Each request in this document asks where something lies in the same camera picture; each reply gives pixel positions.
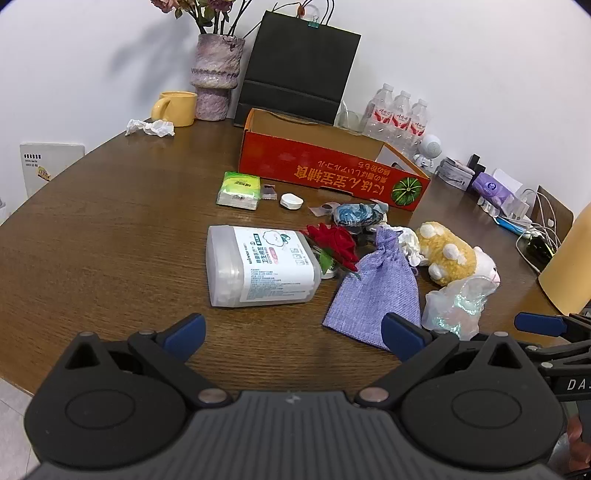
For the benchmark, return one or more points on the teal item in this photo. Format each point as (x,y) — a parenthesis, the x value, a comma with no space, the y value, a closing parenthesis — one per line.
(358,214)

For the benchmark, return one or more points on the white paper box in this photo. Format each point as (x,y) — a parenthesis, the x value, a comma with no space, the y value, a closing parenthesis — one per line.
(508,181)

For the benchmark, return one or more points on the person's right hand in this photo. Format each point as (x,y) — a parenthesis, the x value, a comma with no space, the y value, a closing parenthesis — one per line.
(575,434)

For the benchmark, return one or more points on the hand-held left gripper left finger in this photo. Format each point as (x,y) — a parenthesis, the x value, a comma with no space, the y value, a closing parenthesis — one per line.
(187,334)

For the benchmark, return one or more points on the small white case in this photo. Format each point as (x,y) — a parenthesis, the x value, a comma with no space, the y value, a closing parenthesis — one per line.
(292,200)

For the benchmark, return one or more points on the brown board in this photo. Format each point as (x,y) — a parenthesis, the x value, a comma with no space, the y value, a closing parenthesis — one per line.
(561,214)

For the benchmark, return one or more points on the white cloth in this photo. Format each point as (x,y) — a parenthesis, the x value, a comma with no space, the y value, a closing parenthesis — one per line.
(411,244)

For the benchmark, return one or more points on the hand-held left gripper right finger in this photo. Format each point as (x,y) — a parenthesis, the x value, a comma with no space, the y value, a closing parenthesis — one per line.
(404,334)

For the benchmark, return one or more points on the dried pink flowers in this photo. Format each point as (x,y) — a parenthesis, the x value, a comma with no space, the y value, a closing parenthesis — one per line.
(210,11)

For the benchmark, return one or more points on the white booklet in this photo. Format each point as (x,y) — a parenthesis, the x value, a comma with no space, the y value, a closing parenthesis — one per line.
(48,164)

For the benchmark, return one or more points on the white charger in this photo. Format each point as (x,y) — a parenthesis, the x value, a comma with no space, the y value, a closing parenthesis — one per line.
(521,208)

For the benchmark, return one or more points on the clear plastic packet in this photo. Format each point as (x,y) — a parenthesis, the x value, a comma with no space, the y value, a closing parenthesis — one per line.
(322,209)

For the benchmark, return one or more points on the purple mottled vase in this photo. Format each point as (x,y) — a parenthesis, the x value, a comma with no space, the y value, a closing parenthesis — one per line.
(217,78)

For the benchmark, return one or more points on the clear water bottle red label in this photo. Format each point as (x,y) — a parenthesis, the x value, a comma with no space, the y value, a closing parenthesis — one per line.
(418,127)
(400,119)
(379,113)

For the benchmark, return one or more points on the small dark packet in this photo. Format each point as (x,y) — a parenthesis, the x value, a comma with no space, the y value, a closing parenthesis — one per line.
(268,191)

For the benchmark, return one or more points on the red cardboard box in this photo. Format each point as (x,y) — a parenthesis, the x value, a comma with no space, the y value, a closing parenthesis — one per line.
(295,161)

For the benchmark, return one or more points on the black paper bag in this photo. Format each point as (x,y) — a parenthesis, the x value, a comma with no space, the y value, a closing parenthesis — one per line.
(295,69)

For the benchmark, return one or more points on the yellow plush toy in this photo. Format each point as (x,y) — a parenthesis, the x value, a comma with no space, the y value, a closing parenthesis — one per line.
(455,258)

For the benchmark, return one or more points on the yellow mug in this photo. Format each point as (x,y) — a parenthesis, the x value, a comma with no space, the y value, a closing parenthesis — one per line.
(178,108)

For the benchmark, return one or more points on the purple tissue pack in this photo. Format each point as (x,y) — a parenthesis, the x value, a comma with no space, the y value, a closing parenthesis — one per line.
(491,188)

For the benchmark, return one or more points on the white robot figure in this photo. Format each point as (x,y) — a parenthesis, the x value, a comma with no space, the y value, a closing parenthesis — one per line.
(430,147)

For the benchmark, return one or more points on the crumpled white tissue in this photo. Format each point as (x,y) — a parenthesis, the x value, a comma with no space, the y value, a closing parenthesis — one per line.
(152,128)

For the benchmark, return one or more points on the clear plastic bag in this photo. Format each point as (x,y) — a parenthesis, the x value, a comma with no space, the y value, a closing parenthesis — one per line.
(455,307)

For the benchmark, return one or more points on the small black object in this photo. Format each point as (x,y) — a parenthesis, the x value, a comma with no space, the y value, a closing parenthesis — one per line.
(475,162)

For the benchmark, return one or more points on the green tissue pack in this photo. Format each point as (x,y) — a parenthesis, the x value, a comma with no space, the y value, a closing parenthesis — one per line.
(238,189)

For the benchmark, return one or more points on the teal binder clip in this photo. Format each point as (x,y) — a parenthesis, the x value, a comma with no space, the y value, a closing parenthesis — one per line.
(313,22)

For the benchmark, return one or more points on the clear glass cup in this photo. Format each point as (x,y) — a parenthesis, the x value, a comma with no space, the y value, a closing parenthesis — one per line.
(348,121)

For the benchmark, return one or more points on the red artificial rose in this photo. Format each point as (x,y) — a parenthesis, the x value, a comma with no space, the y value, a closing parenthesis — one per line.
(337,244)

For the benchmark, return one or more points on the purple fabric pouch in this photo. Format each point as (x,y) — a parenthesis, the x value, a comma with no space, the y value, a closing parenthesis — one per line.
(378,290)

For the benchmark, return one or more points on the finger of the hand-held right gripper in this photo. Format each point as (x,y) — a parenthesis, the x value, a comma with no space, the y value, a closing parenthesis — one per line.
(565,355)
(540,324)

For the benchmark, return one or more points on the white and pink box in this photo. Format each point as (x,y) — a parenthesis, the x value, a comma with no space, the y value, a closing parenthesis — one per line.
(455,171)

